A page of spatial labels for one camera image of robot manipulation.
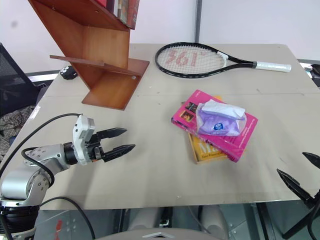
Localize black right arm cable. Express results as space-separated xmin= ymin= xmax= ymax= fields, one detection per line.
xmin=307 ymin=207 xmax=320 ymax=240

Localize dark clutter beside table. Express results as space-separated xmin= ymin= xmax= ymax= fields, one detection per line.
xmin=298 ymin=58 xmax=320 ymax=88

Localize pink paperback book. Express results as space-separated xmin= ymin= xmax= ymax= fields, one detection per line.
xmin=171 ymin=89 xmax=259 ymax=164

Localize grey robot torso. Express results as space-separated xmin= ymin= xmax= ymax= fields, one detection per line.
xmin=96 ymin=226 xmax=229 ymax=240

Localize brown wooden bookshelf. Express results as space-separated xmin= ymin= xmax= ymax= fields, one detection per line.
xmin=27 ymin=0 xmax=150 ymax=111

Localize light grey robot leg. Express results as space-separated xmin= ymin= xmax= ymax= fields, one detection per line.
xmin=200 ymin=204 xmax=229 ymax=240
xmin=126 ymin=207 xmax=164 ymax=231

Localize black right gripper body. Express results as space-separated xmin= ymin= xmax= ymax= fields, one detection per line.
xmin=306 ymin=188 xmax=320 ymax=210

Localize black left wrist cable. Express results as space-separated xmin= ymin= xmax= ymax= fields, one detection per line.
xmin=0 ymin=113 xmax=83 ymax=177

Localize grey wall post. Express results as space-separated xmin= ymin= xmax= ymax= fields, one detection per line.
xmin=194 ymin=0 xmax=203 ymax=44

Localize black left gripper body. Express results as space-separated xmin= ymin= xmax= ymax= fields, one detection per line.
xmin=84 ymin=133 xmax=105 ymax=164

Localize purple tissue pack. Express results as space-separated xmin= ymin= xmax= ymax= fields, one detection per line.
xmin=195 ymin=99 xmax=248 ymax=138

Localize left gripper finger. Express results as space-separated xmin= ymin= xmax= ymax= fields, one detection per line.
xmin=100 ymin=143 xmax=136 ymax=164
xmin=96 ymin=127 xmax=128 ymax=141

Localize books on shelf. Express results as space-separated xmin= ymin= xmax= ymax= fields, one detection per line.
xmin=112 ymin=0 xmax=131 ymax=25

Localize black tennis racket white grip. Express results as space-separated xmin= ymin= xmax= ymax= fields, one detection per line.
xmin=154 ymin=41 xmax=293 ymax=80

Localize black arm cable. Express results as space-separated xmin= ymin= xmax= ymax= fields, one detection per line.
xmin=21 ymin=147 xmax=96 ymax=240
xmin=307 ymin=207 xmax=320 ymax=240

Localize black controller white buttons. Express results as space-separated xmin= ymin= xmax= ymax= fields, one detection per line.
xmin=58 ymin=65 xmax=78 ymax=81

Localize black mesh office chair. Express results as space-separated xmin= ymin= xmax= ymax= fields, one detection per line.
xmin=0 ymin=42 xmax=48 ymax=118

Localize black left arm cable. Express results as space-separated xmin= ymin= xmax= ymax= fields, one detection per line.
xmin=21 ymin=147 xmax=96 ymax=240

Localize black table leg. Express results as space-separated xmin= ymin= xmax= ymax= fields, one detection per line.
xmin=256 ymin=202 xmax=320 ymax=240

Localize yellow paperback book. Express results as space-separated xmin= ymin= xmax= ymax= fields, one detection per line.
xmin=181 ymin=94 xmax=247 ymax=165

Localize red shelved book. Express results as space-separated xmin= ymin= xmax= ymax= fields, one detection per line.
xmin=125 ymin=0 xmax=141 ymax=31

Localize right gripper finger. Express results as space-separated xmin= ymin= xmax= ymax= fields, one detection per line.
xmin=276 ymin=168 xmax=315 ymax=204
xmin=301 ymin=151 xmax=320 ymax=169

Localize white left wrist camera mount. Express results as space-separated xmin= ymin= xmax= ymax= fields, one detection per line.
xmin=72 ymin=114 xmax=96 ymax=166

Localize crumpled plaid cloth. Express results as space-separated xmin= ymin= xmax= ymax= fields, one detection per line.
xmin=0 ymin=104 xmax=36 ymax=165

